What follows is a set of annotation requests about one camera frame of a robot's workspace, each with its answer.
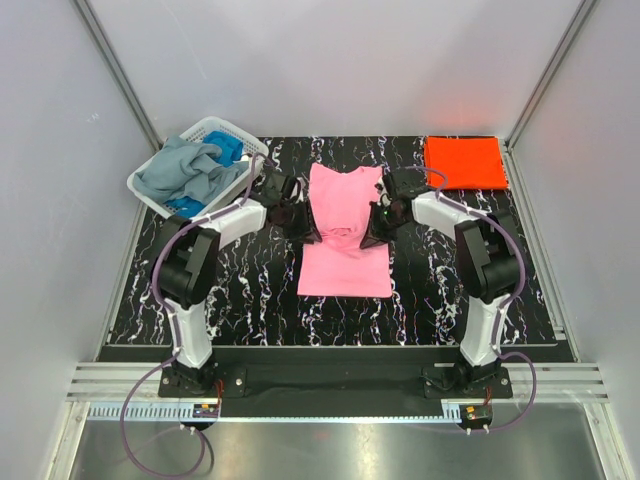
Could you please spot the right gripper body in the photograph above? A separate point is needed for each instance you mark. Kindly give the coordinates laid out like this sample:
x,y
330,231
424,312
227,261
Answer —
x,y
383,224

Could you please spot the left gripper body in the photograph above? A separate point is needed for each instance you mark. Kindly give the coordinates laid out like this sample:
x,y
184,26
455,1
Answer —
x,y
296,221

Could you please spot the pink t-shirt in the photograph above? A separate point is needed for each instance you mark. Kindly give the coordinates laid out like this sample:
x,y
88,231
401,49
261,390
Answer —
x,y
337,266

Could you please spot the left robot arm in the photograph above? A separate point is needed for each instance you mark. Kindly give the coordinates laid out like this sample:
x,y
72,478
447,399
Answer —
x,y
184,271

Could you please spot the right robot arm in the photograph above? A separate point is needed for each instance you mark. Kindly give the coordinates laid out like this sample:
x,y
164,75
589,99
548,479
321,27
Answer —
x,y
489,259

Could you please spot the white plastic basket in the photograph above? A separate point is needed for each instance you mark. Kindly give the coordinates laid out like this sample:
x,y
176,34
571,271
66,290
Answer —
x,y
254,153

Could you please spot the blue t-shirt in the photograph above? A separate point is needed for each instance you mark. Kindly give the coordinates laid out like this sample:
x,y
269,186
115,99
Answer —
x,y
199,193

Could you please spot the folded orange t-shirt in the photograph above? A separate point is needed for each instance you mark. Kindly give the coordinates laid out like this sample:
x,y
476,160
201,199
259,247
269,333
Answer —
x,y
470,163

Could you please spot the grey t-shirt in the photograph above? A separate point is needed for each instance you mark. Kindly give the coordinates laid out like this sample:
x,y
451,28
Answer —
x,y
174,166

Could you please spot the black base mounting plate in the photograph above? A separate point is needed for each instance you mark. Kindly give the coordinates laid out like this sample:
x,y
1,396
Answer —
x,y
389,378

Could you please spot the white slotted cable duct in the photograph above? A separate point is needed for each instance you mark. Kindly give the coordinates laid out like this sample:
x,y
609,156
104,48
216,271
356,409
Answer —
x,y
190,412

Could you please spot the left aluminium frame post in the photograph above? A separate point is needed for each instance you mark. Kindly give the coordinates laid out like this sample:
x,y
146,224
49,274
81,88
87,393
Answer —
x,y
98,34

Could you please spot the aluminium frame post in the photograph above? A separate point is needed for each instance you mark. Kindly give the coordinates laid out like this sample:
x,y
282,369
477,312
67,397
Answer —
x,y
568,39
98,34

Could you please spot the right aluminium frame post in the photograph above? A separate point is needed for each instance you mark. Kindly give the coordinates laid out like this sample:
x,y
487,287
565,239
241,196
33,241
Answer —
x,y
568,39

